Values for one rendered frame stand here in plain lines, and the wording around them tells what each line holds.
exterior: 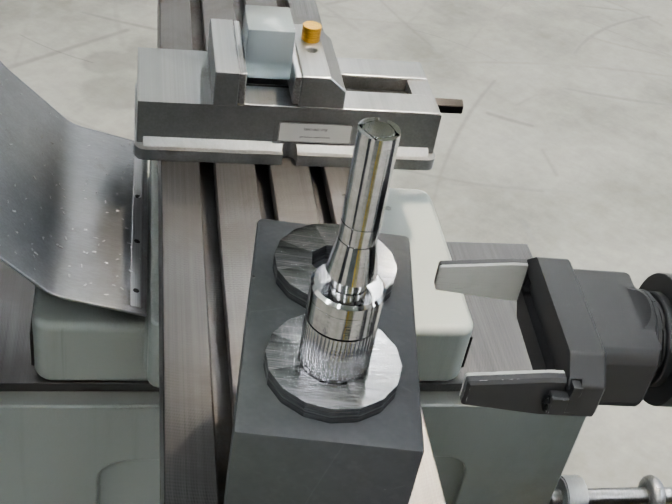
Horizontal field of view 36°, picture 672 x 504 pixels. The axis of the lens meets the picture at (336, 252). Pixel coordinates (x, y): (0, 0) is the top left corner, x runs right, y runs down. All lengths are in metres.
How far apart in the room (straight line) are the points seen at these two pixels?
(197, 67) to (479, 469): 0.61
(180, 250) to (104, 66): 2.16
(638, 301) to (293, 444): 0.24
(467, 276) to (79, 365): 0.58
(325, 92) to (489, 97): 2.18
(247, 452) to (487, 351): 0.70
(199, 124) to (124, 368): 0.28
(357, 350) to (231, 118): 0.57
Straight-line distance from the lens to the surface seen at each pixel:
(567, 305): 0.68
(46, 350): 1.17
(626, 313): 0.69
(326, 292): 0.63
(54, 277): 1.11
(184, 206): 1.13
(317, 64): 1.19
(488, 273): 0.72
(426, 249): 1.30
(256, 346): 0.70
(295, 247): 0.77
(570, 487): 1.47
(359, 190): 0.59
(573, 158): 3.14
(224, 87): 1.16
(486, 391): 0.64
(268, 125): 1.19
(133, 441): 1.26
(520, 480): 1.42
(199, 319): 0.99
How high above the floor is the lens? 1.58
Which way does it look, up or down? 38 degrees down
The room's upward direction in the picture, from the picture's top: 10 degrees clockwise
